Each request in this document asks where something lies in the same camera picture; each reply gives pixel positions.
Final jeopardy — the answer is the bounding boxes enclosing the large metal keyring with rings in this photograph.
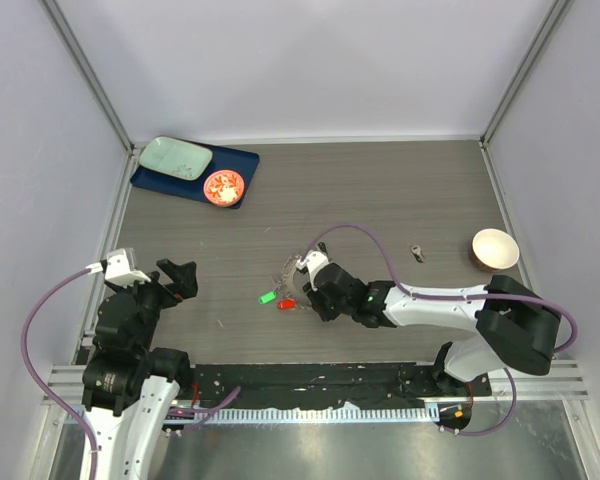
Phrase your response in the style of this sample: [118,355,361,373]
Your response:
[272,252,312,310]

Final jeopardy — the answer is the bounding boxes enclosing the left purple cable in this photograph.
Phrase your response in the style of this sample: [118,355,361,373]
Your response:
[20,264,244,480]

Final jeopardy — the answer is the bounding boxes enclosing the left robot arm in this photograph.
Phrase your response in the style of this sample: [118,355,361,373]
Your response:
[81,249,198,479]

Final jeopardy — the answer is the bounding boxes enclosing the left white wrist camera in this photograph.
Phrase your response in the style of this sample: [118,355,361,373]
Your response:
[103,248,151,287]

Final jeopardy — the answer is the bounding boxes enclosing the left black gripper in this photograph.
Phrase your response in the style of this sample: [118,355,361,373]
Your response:
[106,257,197,352]

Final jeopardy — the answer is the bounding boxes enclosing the slotted cable duct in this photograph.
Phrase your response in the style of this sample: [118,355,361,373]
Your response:
[64,402,441,426]

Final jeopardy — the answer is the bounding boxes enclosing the silver key black head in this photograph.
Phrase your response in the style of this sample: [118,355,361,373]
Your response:
[411,245,425,263]

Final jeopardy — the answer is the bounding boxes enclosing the light green rectangular plate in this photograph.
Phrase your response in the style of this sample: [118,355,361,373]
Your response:
[139,136,213,181]

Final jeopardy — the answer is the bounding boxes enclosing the green key tag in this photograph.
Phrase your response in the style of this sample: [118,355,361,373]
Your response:
[259,291,277,304]

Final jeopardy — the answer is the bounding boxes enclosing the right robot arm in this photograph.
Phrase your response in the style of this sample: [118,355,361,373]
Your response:
[291,249,560,395]

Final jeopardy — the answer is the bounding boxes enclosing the red patterned small bowl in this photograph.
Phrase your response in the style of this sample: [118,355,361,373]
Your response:
[203,170,246,207]

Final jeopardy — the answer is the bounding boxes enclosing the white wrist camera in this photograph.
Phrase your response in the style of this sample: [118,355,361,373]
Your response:
[296,250,330,274]
[103,248,151,287]

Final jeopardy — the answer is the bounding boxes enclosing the white brown bowl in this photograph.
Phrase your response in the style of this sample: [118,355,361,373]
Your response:
[470,228,520,272]

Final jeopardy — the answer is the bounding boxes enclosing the dark blue tray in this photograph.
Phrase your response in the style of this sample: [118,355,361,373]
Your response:
[130,143,260,210]

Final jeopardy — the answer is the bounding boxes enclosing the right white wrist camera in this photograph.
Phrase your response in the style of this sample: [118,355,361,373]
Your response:
[296,250,330,274]

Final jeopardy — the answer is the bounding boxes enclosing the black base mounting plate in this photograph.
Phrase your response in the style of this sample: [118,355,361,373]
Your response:
[191,362,492,410]

